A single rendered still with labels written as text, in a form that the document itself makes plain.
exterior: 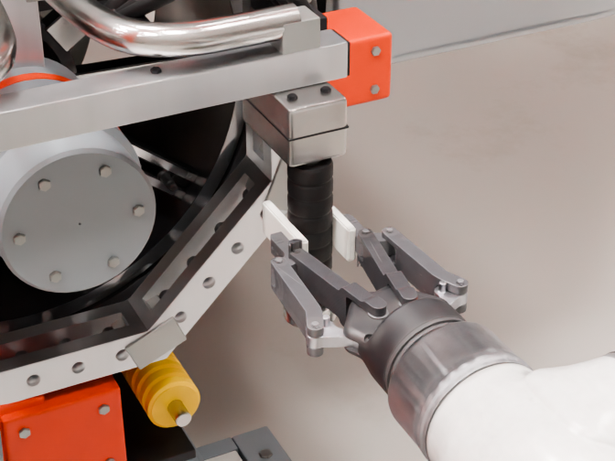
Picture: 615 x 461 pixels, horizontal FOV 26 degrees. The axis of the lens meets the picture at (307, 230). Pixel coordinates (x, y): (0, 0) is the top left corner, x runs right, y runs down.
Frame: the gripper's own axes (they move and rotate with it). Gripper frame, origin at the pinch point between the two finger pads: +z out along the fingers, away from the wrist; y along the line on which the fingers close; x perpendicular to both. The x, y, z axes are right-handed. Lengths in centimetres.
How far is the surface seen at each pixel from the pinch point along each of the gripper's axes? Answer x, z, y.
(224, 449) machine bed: -75, 58, 15
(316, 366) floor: -83, 79, 41
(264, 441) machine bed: -75, 57, 21
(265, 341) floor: -83, 89, 36
